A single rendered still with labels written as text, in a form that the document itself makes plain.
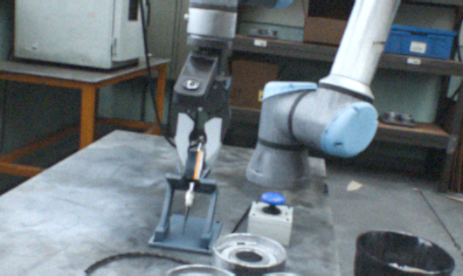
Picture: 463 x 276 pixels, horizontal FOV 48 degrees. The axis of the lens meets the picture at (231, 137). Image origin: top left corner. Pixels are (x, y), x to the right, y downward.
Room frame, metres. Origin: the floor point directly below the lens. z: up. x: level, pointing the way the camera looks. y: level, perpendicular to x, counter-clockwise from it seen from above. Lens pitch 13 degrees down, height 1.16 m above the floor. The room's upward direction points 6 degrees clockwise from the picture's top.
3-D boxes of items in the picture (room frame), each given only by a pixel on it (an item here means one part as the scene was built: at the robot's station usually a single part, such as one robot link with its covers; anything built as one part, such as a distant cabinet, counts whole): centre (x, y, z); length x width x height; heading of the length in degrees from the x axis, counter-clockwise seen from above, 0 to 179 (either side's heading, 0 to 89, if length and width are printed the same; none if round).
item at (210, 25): (0.85, 0.05, 1.14); 0.08 x 0.08 x 0.05
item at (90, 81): (3.28, 0.91, 0.39); 1.50 x 0.62 x 0.78; 174
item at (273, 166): (1.17, -0.12, 0.85); 0.15 x 0.15 x 0.10
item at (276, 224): (0.84, -0.08, 0.82); 0.08 x 0.07 x 0.05; 174
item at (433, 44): (4.17, -1.32, 1.11); 0.52 x 0.38 x 0.22; 84
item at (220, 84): (0.86, 0.05, 1.06); 0.09 x 0.08 x 0.12; 175
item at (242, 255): (0.69, -0.04, 0.82); 0.10 x 0.10 x 0.04
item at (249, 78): (4.28, -0.14, 0.64); 0.49 x 0.40 x 0.37; 89
